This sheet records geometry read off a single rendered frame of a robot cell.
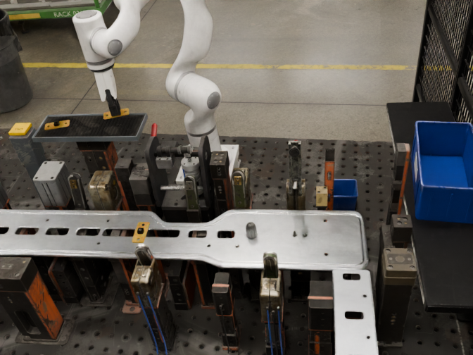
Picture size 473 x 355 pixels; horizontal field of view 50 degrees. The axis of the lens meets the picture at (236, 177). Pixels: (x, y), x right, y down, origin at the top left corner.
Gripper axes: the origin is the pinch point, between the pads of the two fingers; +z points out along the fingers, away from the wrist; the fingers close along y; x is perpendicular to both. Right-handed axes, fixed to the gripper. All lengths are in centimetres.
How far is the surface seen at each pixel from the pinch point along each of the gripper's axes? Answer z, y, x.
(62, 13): 99, -360, -67
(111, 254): 24.3, 40.7, -8.1
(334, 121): 125, -135, 127
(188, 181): 15.1, 26.1, 18.4
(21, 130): 8.0, -10.5, -34.0
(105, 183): 16.1, 17.6, -7.3
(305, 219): 24, 44, 50
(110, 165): 22.5, 0.4, -7.1
